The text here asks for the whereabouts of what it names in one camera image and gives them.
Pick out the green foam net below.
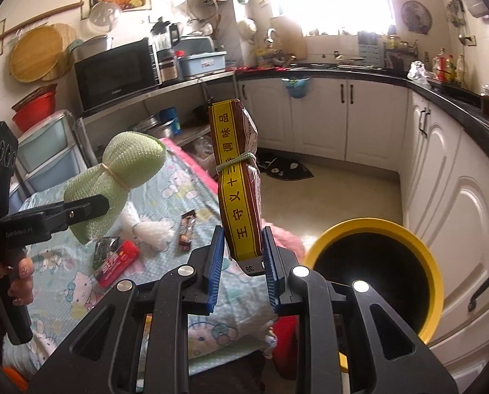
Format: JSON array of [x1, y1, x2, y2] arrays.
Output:
[[64, 130, 167, 245]]

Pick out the Hello Kitty tablecloth table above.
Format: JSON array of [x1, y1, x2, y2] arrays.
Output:
[[2, 137, 306, 378]]

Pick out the clear dome lid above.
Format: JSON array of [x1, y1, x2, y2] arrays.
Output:
[[88, 1, 122, 33]]

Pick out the wooden rolling pin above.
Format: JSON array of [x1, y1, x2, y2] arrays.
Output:
[[0, 2, 84, 44]]

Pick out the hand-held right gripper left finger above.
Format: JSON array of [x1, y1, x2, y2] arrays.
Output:
[[27, 225, 226, 394]]

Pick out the dark crumpled wrapper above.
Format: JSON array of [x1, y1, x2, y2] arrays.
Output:
[[93, 236, 122, 265]]

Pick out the wooden cutting board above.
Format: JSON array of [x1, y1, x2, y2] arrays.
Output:
[[270, 15, 307, 60]]

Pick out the green desktop drawer organizer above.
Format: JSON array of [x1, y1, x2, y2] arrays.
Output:
[[357, 31, 382, 68]]

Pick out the steel shelf rack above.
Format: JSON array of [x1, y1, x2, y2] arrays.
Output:
[[78, 70, 237, 165]]

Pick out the red flat packet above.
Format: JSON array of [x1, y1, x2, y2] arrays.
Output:
[[93, 241, 141, 289]]

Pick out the person's grey trouser leg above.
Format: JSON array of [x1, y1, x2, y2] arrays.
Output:
[[187, 347, 270, 394]]

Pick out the red floor mat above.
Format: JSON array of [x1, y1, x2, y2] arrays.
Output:
[[271, 316, 300, 380]]

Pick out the brown yellow-striped seasoning packet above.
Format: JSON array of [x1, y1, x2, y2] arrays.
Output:
[[208, 98, 265, 274]]

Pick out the yellow-rimmed white bin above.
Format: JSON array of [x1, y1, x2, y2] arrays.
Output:
[[302, 218, 444, 372]]

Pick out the black blender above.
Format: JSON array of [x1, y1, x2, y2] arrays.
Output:
[[152, 16, 181, 85]]

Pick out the dark floor mat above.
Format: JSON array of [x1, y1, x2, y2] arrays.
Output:
[[255, 150, 314, 181]]

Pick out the hanging kitchen utensils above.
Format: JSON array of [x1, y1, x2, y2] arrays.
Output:
[[447, 0, 473, 46]]

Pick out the round wall fan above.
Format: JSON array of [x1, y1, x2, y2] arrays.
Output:
[[401, 1, 432, 34]]

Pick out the cluster of condiment bottles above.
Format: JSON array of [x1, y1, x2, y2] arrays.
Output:
[[431, 47, 467, 85]]

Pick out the blue dish box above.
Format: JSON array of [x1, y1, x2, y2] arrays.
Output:
[[179, 36, 228, 78]]

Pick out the red plastic basin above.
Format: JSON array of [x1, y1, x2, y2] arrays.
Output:
[[12, 84, 58, 132]]

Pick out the blue hanging cabinet bin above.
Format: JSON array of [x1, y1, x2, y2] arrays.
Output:
[[281, 76, 311, 100]]

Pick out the blue can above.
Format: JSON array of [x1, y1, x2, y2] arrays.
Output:
[[160, 107, 182, 135]]

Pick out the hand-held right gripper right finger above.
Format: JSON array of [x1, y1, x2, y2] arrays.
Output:
[[263, 226, 458, 394]]

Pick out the brown snack bar wrapper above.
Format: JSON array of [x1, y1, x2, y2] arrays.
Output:
[[178, 210, 198, 252]]

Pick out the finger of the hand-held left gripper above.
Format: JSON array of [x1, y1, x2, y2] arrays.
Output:
[[43, 195, 109, 230]]

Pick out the white foam net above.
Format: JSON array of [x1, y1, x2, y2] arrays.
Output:
[[119, 203, 176, 252]]

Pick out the white hanging colander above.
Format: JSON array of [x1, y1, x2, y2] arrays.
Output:
[[237, 18, 257, 44]]

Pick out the round bamboo tray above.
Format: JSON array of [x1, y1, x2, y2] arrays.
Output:
[[10, 24, 78, 83]]

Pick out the black microwave oven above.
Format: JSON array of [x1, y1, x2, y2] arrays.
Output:
[[74, 38, 161, 111]]

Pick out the pink fluffy cushion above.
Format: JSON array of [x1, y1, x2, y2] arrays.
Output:
[[265, 224, 317, 259]]

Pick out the crumpled clear plastic bag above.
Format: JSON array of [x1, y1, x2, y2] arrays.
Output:
[[407, 61, 432, 87]]

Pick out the pale blue drawer unit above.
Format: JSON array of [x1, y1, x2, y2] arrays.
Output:
[[16, 109, 89, 195]]

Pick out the person's left hand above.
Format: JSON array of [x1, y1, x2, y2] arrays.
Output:
[[0, 252, 35, 310]]

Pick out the steel pot with lid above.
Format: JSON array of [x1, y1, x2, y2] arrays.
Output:
[[72, 35, 114, 64]]

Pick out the steel basin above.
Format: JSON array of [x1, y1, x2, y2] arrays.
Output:
[[129, 115, 175, 140]]

